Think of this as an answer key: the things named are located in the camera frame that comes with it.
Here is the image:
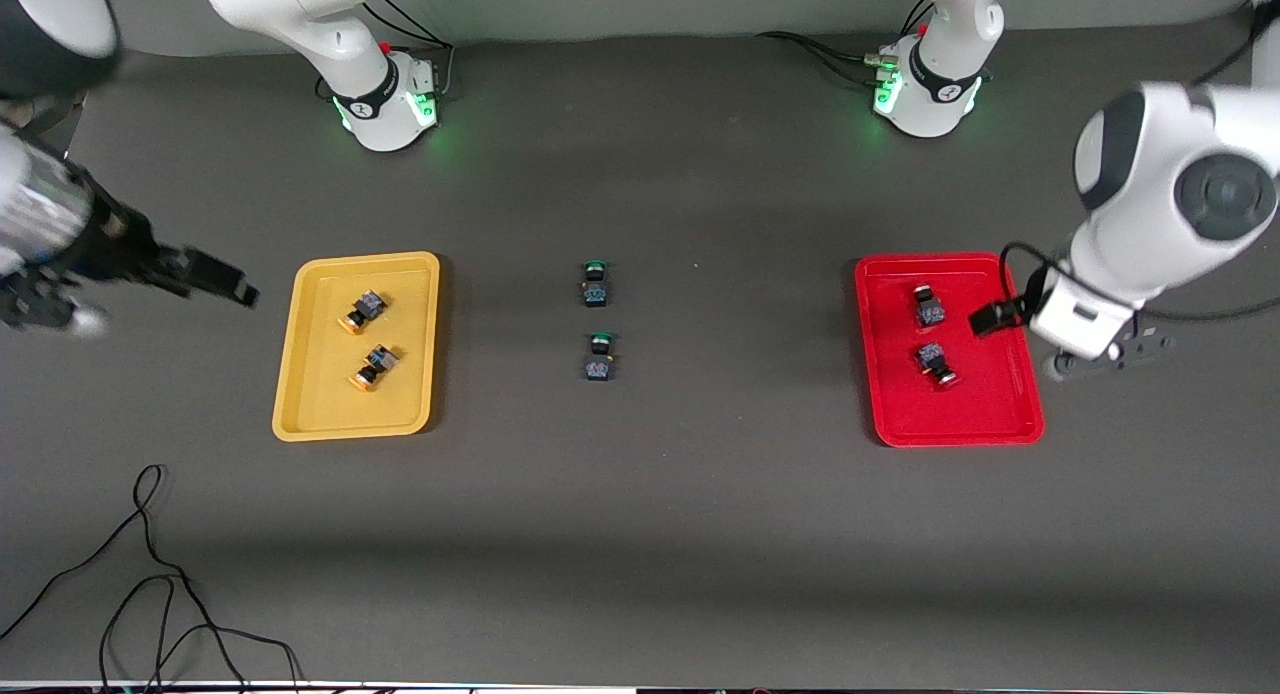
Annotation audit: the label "yellow mushroom push button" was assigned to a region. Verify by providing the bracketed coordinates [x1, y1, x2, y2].
[349, 344, 401, 392]
[337, 289, 389, 335]

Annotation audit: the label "red plastic tray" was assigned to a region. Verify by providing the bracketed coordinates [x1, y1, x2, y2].
[854, 252, 1046, 447]

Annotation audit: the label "yellow plastic tray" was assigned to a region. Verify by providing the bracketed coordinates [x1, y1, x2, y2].
[272, 251, 442, 442]

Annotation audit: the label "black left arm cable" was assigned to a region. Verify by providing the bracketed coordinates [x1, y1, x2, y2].
[998, 0, 1280, 323]

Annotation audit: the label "thin black cable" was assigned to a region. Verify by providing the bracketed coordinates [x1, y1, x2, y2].
[0, 464, 248, 694]
[98, 574, 303, 694]

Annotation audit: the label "black right base cables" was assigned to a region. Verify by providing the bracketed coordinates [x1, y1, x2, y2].
[360, 0, 458, 103]

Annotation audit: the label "black base cables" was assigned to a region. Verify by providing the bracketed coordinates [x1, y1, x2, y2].
[360, 0, 458, 103]
[755, 0, 936, 87]

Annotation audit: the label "black left base cables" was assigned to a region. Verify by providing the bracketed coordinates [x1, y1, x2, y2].
[755, 0, 936, 87]

